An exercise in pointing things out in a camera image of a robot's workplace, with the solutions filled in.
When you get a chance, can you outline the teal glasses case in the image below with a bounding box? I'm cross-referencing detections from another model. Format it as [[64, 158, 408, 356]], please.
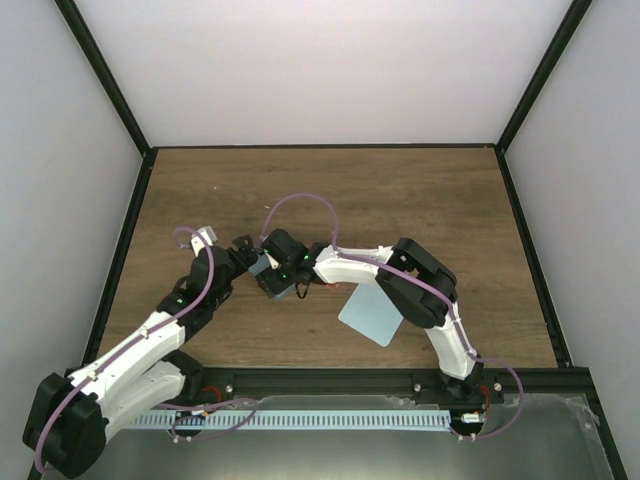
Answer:
[[249, 254, 294, 300]]

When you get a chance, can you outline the light blue cleaning cloth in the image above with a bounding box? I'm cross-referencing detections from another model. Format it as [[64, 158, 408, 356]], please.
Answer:
[[338, 284, 403, 347]]

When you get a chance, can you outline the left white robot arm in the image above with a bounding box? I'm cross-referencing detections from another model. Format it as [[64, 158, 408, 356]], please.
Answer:
[[22, 227, 258, 479]]

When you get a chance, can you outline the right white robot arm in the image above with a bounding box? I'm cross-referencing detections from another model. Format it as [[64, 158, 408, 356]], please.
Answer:
[[257, 229, 482, 403]]

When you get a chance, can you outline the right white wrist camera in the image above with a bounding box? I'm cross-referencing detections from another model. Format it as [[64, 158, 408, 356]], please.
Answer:
[[264, 250, 280, 270]]

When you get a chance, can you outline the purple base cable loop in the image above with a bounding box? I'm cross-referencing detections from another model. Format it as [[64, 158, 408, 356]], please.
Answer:
[[167, 393, 261, 444]]

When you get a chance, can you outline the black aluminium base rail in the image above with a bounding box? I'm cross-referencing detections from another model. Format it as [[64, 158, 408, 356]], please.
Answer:
[[203, 367, 595, 405]]

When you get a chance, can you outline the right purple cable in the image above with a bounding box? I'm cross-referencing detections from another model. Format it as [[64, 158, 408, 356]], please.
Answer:
[[262, 193, 525, 441]]

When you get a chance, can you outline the light blue slotted cable duct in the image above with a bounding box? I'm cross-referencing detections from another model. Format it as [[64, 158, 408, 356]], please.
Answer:
[[129, 410, 451, 432]]

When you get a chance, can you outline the black enclosure frame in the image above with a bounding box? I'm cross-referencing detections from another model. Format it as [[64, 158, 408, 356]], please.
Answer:
[[54, 1, 628, 479]]

